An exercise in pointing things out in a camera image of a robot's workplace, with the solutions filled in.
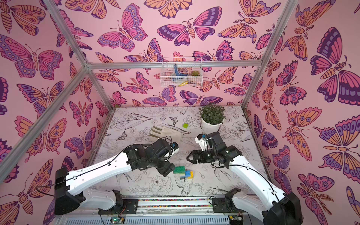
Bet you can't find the aluminium frame back bar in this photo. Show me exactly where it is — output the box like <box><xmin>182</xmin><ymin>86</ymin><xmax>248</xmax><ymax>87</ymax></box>
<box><xmin>87</xmin><ymin>59</ymin><xmax>263</xmax><ymax>70</ymax></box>

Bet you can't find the green circuit board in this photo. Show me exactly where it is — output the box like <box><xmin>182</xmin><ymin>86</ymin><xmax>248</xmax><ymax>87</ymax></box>
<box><xmin>109</xmin><ymin>217</ymin><xmax>125</xmax><ymax>225</ymax></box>

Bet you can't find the small green plant in basket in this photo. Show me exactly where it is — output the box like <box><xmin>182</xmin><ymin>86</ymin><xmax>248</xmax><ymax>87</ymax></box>
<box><xmin>190</xmin><ymin>71</ymin><xmax>200</xmax><ymax>76</ymax></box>

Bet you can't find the aluminium frame left post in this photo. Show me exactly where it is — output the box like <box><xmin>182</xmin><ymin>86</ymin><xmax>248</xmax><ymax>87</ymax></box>
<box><xmin>43</xmin><ymin>0</ymin><xmax>113</xmax><ymax>110</ymax></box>

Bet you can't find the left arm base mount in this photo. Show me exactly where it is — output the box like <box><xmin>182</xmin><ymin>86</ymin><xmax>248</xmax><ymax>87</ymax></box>
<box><xmin>98</xmin><ymin>190</ymin><xmax>139</xmax><ymax>215</ymax></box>

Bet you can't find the blue toy in basket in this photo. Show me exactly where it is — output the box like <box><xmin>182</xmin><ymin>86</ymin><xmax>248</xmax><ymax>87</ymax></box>
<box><xmin>172</xmin><ymin>64</ymin><xmax>187</xmax><ymax>82</ymax></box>

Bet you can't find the yellow item in basket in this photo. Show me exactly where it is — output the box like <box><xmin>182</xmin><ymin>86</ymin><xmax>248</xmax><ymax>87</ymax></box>
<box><xmin>177</xmin><ymin>81</ymin><xmax>188</xmax><ymax>87</ymax></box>

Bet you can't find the aluminium frame left diagonal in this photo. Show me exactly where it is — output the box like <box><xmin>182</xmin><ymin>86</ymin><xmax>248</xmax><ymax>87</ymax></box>
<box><xmin>1</xmin><ymin>67</ymin><xmax>88</xmax><ymax>182</ymax></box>

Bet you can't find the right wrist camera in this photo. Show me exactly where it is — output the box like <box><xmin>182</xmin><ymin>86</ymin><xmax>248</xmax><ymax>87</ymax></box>
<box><xmin>195</xmin><ymin>134</ymin><xmax>207</xmax><ymax>152</ymax></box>

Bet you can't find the aluminium frame post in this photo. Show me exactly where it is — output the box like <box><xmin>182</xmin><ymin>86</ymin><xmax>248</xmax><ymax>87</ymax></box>
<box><xmin>43</xmin><ymin>0</ymin><xmax>113</xmax><ymax>110</ymax></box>
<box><xmin>241</xmin><ymin>0</ymin><xmax>298</xmax><ymax>110</ymax></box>

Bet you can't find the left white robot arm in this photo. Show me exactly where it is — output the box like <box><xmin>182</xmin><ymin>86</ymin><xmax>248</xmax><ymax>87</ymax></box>
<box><xmin>53</xmin><ymin>137</ymin><xmax>179</xmax><ymax>216</ymax></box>

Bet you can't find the potted green plant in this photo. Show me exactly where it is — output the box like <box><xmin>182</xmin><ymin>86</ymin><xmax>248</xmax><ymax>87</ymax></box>
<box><xmin>199</xmin><ymin>104</ymin><xmax>226</xmax><ymax>134</ymax></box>

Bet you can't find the beige work glove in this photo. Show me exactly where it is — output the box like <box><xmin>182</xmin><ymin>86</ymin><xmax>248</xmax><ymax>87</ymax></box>
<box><xmin>150</xmin><ymin>126</ymin><xmax>183</xmax><ymax>144</ymax></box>

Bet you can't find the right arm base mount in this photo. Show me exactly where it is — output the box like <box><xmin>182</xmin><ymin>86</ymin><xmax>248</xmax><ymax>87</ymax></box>
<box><xmin>208</xmin><ymin>187</ymin><xmax>242</xmax><ymax>213</ymax></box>

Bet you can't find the aluminium frame right post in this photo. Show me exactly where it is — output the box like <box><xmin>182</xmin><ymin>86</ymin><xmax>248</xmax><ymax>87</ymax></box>
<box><xmin>241</xmin><ymin>0</ymin><xmax>298</xmax><ymax>110</ymax></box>

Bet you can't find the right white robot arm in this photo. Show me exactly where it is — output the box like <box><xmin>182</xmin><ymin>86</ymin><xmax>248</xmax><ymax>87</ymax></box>
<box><xmin>187</xmin><ymin>132</ymin><xmax>303</xmax><ymax>225</ymax></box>

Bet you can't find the white wire basket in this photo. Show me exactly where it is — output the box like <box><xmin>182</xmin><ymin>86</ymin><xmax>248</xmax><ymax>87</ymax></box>
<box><xmin>158</xmin><ymin>56</ymin><xmax>203</xmax><ymax>88</ymax></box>

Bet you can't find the dark green lego brick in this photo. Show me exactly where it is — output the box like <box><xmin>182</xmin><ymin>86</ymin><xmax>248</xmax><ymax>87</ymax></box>
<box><xmin>173</xmin><ymin>166</ymin><xmax>186</xmax><ymax>174</ymax></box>

